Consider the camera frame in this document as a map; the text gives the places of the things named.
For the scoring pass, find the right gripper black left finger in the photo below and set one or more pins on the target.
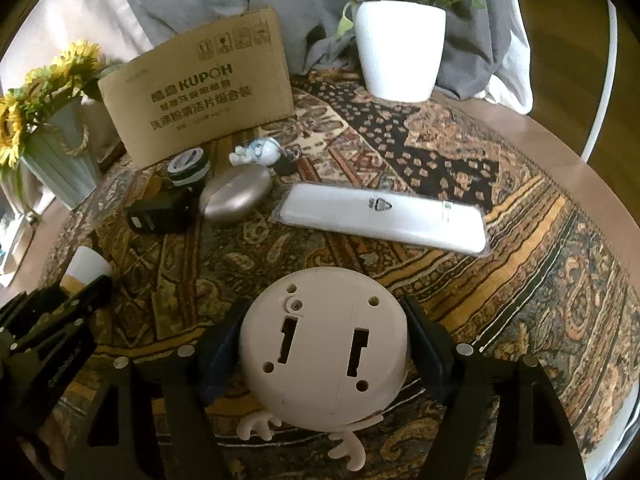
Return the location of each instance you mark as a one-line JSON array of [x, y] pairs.
[[119, 437]]

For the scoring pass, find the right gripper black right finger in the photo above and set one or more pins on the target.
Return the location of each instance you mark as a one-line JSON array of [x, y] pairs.
[[533, 438]]

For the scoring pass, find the white orange lidded jar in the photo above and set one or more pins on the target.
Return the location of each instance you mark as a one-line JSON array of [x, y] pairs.
[[84, 268]]

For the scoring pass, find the black rectangular device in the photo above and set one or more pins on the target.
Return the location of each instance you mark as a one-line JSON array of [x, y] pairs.
[[168, 212]]

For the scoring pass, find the beige round deer toy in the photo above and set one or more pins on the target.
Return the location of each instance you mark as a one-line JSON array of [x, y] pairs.
[[326, 350]]

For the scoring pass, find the silver oval case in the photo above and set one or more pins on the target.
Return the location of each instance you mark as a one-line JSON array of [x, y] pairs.
[[233, 194]]

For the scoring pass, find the sunflower bouquet in vase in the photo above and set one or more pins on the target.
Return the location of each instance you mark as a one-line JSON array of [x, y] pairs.
[[44, 129]]

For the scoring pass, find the white packaged remote control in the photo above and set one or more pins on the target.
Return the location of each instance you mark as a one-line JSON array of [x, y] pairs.
[[385, 215]]

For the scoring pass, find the patterned persian table rug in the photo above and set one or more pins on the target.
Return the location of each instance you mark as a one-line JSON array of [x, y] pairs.
[[550, 283]]

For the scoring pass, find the small white blue figurine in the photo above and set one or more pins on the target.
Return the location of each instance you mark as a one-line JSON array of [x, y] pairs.
[[265, 152]]

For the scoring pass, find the cardboard box with print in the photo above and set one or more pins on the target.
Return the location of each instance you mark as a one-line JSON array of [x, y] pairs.
[[227, 76]]

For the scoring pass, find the beige curtain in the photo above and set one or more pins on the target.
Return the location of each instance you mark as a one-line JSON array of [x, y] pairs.
[[52, 25]]

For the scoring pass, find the grey curtain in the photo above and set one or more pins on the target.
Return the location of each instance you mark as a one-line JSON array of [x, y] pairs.
[[478, 54]]

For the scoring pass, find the white pot green plant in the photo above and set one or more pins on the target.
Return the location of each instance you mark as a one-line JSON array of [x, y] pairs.
[[400, 44]]

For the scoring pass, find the small black keychain object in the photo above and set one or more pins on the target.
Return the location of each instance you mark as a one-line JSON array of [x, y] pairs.
[[286, 165]]

